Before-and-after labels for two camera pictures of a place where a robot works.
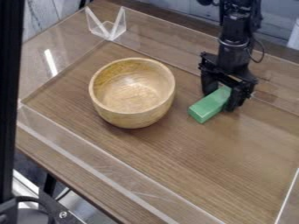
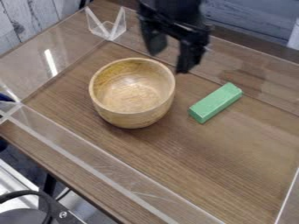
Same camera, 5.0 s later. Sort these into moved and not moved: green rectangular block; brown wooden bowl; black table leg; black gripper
Moved: black gripper
Not moved: green rectangular block; black table leg; brown wooden bowl
